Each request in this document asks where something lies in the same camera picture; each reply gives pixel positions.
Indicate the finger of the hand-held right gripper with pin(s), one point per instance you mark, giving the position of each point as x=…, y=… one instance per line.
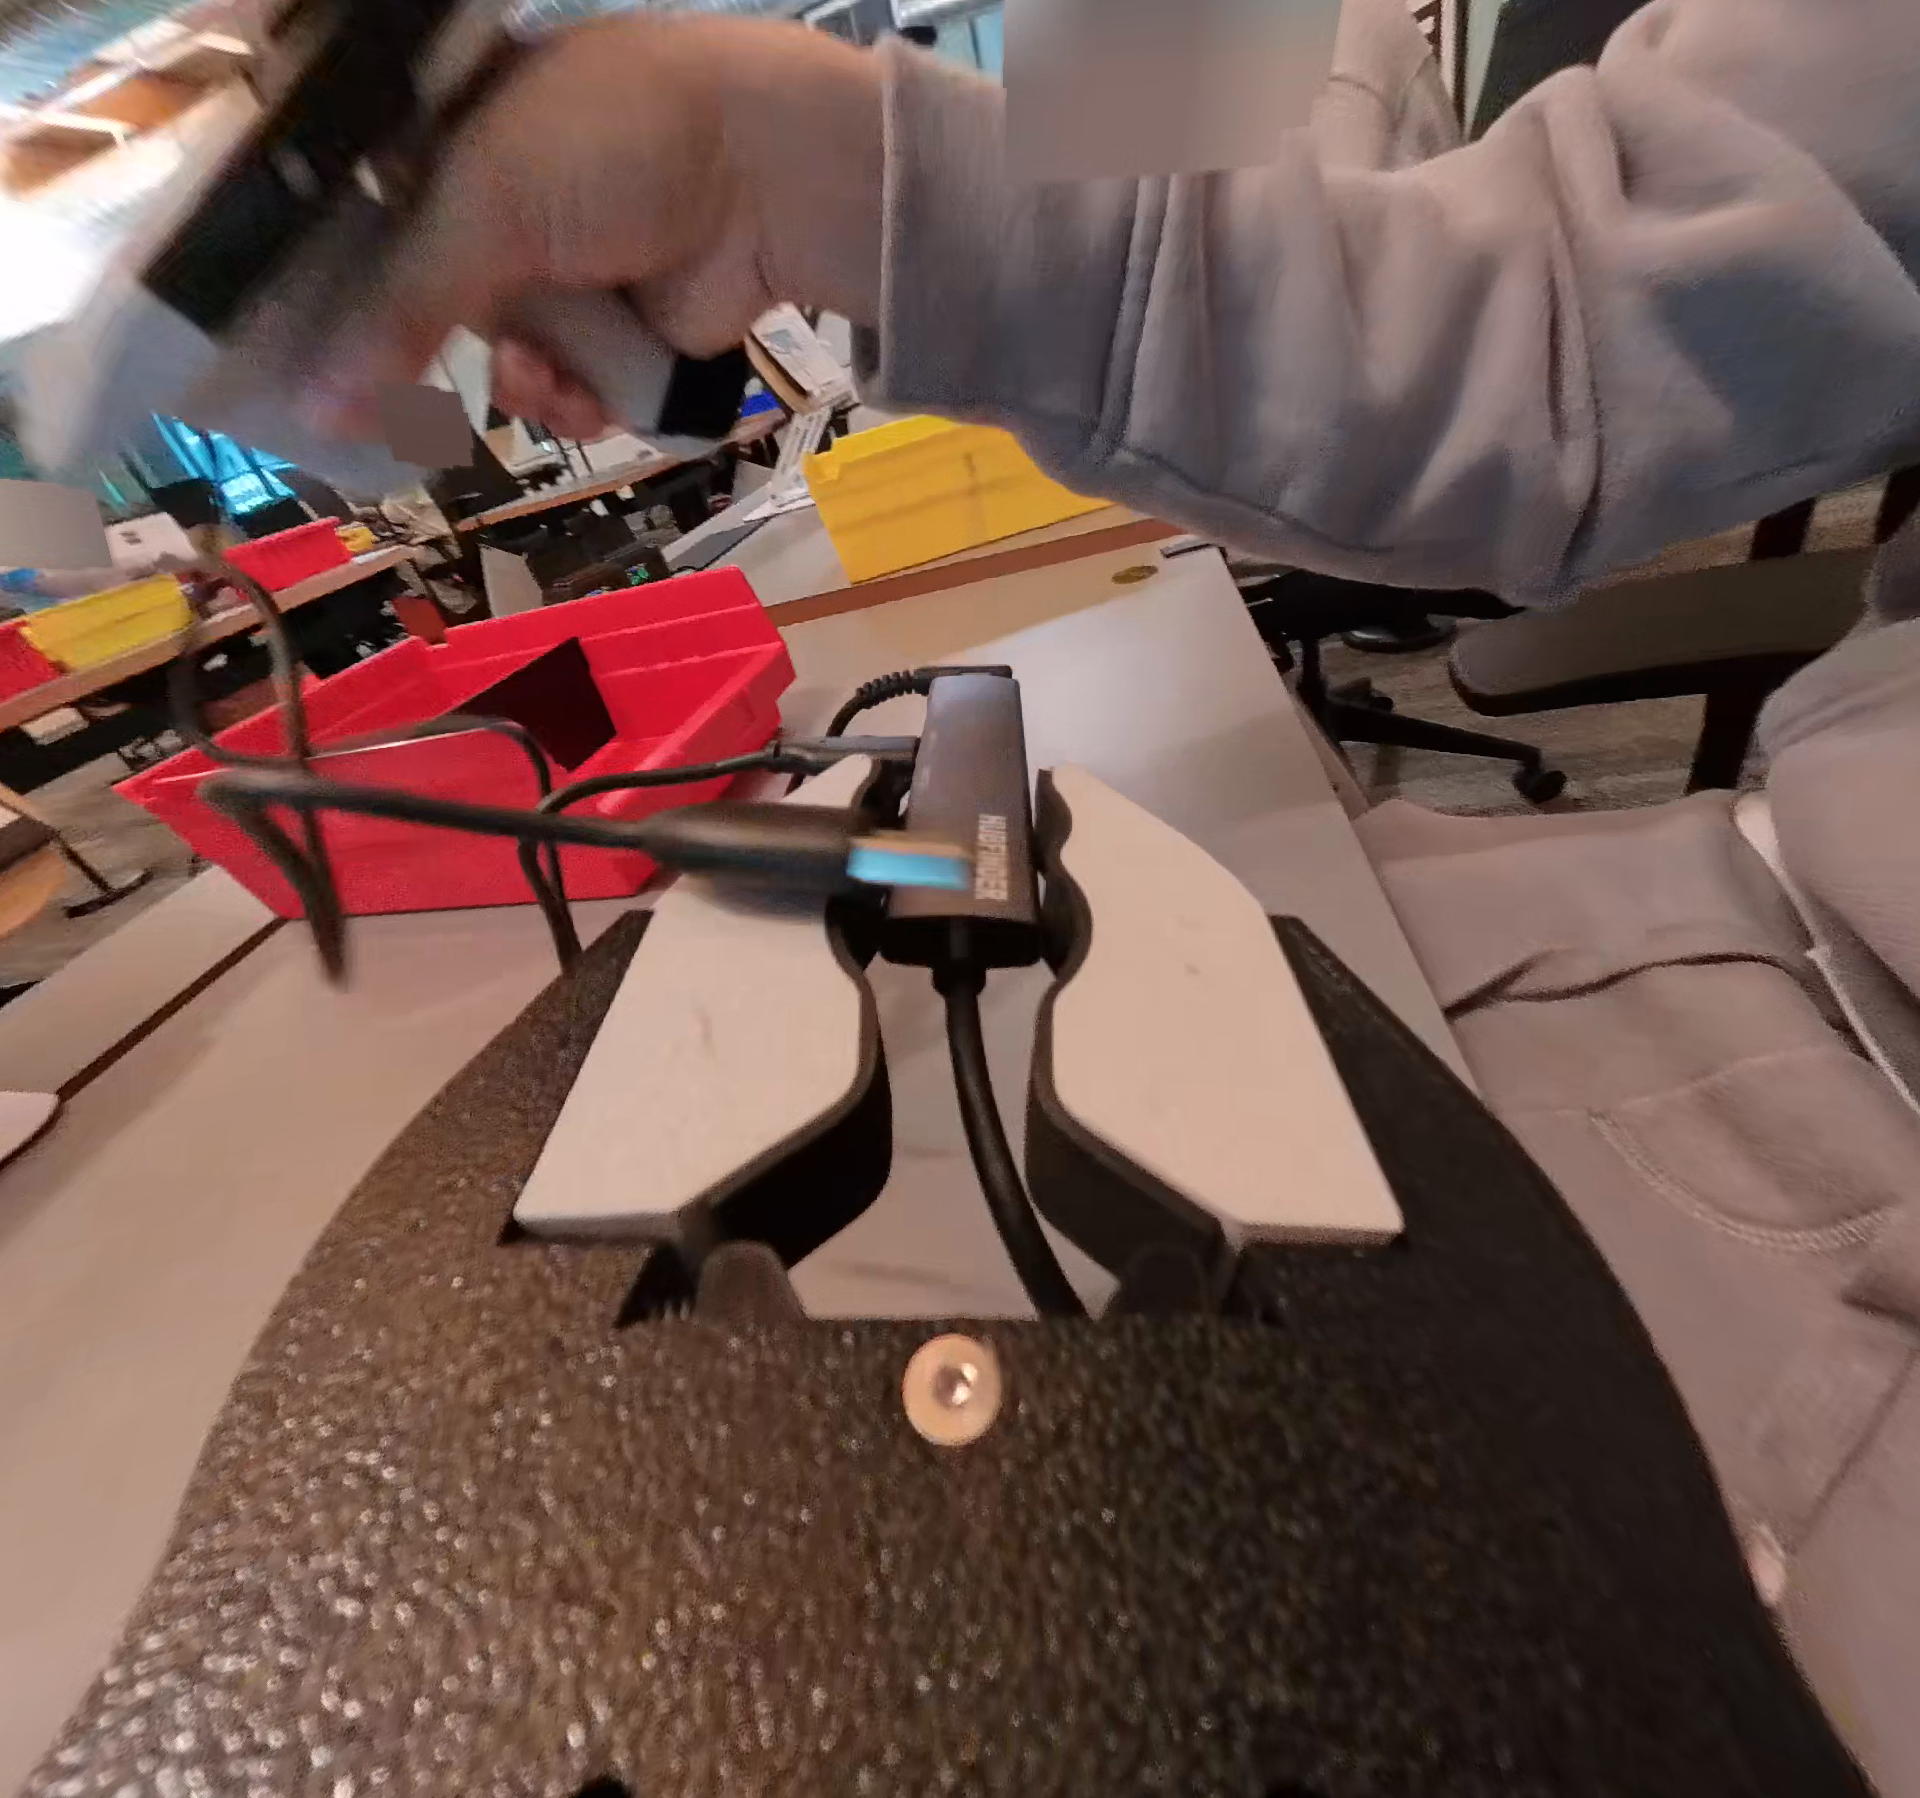
x=103, y=388

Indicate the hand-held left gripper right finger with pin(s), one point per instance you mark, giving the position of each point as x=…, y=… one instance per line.
x=1200, y=1049

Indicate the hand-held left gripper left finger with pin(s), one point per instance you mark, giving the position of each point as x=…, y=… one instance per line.
x=704, y=1062

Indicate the red plastic bin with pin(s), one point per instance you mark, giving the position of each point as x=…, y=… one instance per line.
x=374, y=839
x=294, y=554

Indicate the person's right forearm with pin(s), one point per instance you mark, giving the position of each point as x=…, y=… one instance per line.
x=1350, y=330

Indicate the grey desk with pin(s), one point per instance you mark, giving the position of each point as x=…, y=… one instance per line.
x=1169, y=718

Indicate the person's right hand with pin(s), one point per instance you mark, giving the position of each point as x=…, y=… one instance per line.
x=675, y=178

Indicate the yellow plastic bin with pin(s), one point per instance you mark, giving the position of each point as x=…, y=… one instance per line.
x=103, y=626
x=929, y=493

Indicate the black office chair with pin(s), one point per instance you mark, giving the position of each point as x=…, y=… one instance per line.
x=1619, y=657
x=1395, y=732

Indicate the black bin divider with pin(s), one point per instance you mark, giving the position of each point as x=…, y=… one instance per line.
x=546, y=704

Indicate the black box green display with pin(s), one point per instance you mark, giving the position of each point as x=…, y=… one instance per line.
x=601, y=572

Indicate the grey wood-edged table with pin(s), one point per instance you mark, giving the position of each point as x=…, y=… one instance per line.
x=765, y=563

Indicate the wooden document stand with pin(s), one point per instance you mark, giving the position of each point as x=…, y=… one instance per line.
x=794, y=359

